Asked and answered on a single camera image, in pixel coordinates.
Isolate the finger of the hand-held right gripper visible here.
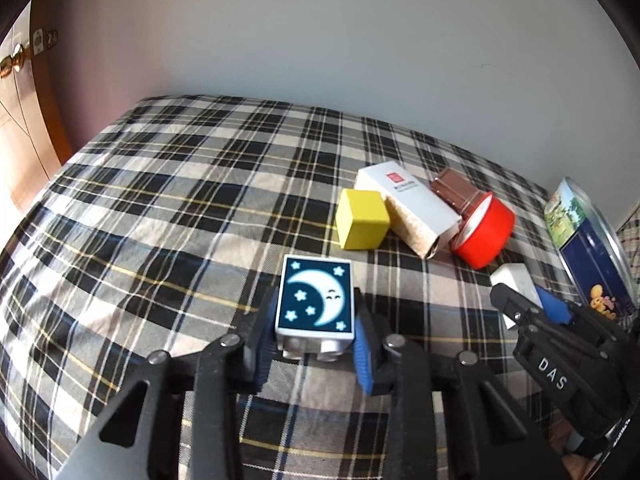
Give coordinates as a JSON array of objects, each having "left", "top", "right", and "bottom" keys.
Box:
[
  {"left": 490, "top": 284, "right": 543, "bottom": 333},
  {"left": 535, "top": 287, "right": 574, "bottom": 325}
]

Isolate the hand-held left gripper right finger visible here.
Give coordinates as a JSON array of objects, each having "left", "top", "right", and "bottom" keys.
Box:
[{"left": 352, "top": 305, "right": 566, "bottom": 480}]

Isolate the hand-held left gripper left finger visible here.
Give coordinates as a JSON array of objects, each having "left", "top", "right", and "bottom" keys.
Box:
[{"left": 55, "top": 287, "right": 279, "bottom": 480}]

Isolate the white charger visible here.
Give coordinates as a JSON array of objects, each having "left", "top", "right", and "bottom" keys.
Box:
[{"left": 490, "top": 263, "right": 543, "bottom": 331}]

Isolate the blue round cookie tin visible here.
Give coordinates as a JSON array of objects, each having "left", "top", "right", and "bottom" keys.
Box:
[{"left": 543, "top": 176, "right": 640, "bottom": 318}]

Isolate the red tape roll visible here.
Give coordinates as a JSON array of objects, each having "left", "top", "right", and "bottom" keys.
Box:
[{"left": 449, "top": 194, "right": 516, "bottom": 268}]

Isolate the white printed toy block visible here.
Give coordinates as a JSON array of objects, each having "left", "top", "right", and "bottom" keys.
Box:
[{"left": 274, "top": 255, "right": 356, "bottom": 362}]

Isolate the brown wooden box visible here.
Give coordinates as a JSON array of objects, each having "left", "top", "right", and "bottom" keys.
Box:
[{"left": 430, "top": 168, "right": 483, "bottom": 218}]

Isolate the yellow cube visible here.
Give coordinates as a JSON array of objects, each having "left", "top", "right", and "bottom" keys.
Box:
[{"left": 336, "top": 189, "right": 391, "bottom": 251}]

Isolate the white carton box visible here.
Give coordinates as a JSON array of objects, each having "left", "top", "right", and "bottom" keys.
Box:
[{"left": 355, "top": 161, "right": 462, "bottom": 261}]

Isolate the light checked quilt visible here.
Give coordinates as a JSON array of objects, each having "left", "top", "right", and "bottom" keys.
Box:
[{"left": 616, "top": 210, "right": 640, "bottom": 266}]

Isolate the wooden door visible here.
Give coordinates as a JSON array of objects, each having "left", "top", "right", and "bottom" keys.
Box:
[{"left": 0, "top": 0, "right": 76, "bottom": 241}]

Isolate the brass door knob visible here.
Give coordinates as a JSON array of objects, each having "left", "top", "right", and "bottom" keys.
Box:
[{"left": 0, "top": 44, "right": 28, "bottom": 78}]

